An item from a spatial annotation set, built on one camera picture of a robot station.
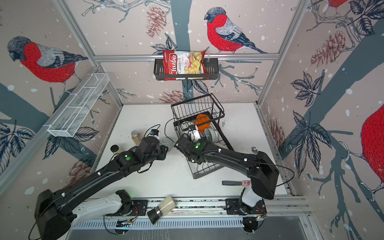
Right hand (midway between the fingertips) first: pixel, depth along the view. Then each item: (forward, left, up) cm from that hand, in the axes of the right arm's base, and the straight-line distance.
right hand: (199, 143), depth 81 cm
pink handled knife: (-16, -25, -14) cm, 33 cm away
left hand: (-5, +18, +2) cm, 19 cm away
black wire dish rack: (+17, +10, +5) cm, 20 cm away
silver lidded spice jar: (+6, +41, -5) cm, 41 cm away
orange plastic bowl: (+28, 0, -12) cm, 30 cm away
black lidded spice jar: (-3, +50, -4) cm, 50 cm away
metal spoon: (+5, -34, -15) cm, 38 cm away
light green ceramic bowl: (+9, -7, -6) cm, 12 cm away
